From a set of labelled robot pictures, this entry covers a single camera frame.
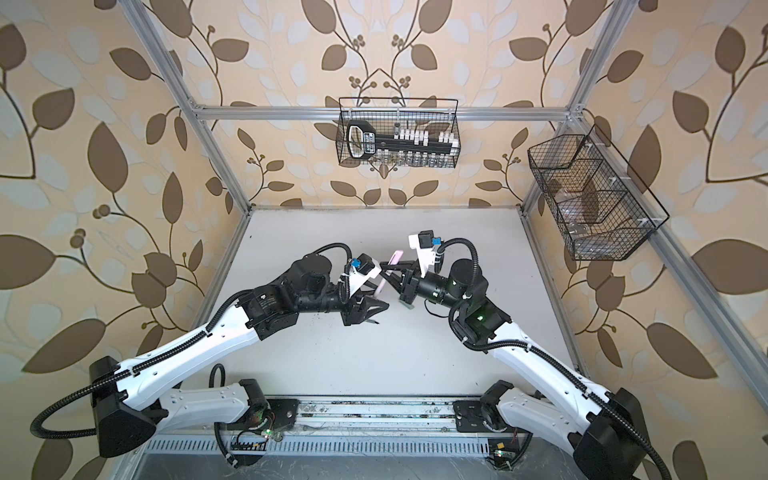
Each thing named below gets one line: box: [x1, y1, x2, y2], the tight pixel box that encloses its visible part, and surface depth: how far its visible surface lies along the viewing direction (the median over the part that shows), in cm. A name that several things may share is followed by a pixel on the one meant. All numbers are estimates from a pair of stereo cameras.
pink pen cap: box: [388, 250, 404, 266], surface depth 63 cm
